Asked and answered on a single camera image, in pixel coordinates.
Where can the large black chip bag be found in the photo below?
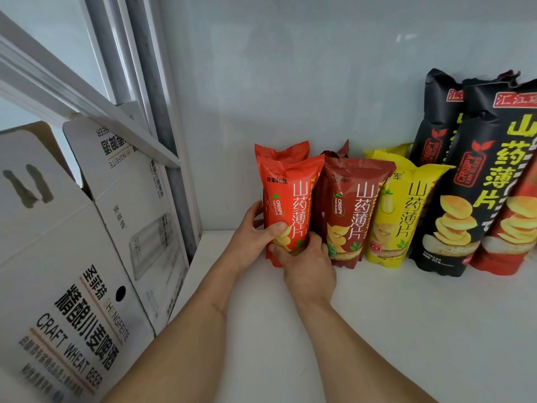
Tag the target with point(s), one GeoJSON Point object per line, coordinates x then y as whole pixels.
{"type": "Point", "coordinates": [482, 134]}
{"type": "Point", "coordinates": [436, 104]}

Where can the person's right forearm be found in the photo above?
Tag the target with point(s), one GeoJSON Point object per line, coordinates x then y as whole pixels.
{"type": "Point", "coordinates": [352, 356]}

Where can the dark red chip bag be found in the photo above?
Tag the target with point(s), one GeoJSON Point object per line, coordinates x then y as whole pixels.
{"type": "Point", "coordinates": [340, 151]}
{"type": "Point", "coordinates": [360, 214]}

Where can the person's right hand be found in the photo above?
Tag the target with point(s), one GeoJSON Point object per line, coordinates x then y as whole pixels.
{"type": "Point", "coordinates": [308, 274]}

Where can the person's right thumb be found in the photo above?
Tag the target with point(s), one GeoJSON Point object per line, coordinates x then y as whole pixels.
{"type": "Point", "coordinates": [280, 252]}

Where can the white metal shelf frame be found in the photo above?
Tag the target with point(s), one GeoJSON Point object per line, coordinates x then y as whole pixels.
{"type": "Point", "coordinates": [42, 79]}

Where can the person's left forearm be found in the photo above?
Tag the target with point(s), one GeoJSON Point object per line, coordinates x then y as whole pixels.
{"type": "Point", "coordinates": [184, 335]}

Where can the orange chip bag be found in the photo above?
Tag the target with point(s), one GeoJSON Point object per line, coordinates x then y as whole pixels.
{"type": "Point", "coordinates": [277, 150]}
{"type": "Point", "coordinates": [293, 180]}

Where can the person's left thumb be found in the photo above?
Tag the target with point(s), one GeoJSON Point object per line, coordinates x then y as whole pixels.
{"type": "Point", "coordinates": [273, 232]}

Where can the white cardboard box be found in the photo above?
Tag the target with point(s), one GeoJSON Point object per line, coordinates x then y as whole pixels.
{"type": "Point", "coordinates": [63, 247]}

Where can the large red chip bag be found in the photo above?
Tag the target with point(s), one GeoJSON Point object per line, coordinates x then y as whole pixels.
{"type": "Point", "coordinates": [512, 247]}

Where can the yellow chip bag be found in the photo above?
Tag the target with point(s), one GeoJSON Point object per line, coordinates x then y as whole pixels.
{"type": "Point", "coordinates": [390, 154]}
{"type": "Point", "coordinates": [402, 214]}

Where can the person's left hand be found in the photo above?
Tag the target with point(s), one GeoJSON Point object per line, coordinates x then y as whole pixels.
{"type": "Point", "coordinates": [245, 247]}

